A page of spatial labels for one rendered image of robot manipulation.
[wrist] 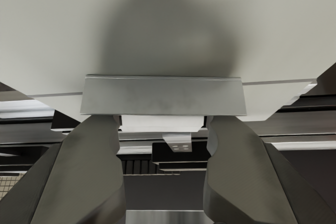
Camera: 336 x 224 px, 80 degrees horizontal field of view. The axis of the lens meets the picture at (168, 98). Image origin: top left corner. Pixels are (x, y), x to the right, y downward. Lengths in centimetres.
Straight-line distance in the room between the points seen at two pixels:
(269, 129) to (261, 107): 31
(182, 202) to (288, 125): 40
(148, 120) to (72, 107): 6
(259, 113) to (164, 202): 58
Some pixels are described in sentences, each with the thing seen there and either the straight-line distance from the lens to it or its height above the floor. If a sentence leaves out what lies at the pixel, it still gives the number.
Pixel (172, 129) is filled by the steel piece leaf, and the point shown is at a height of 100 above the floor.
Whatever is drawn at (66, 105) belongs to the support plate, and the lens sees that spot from 17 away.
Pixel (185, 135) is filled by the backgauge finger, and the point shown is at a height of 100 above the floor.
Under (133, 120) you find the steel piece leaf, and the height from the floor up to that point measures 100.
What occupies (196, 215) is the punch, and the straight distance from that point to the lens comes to 22.
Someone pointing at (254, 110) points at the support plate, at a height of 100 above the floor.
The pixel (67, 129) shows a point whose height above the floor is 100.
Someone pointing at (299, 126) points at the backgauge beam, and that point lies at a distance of 51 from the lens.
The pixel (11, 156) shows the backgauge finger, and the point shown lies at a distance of 54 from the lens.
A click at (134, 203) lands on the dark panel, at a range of 75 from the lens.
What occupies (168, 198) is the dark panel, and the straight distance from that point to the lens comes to 73.
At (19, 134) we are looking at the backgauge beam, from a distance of 62.
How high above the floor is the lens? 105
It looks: 22 degrees down
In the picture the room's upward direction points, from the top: 179 degrees clockwise
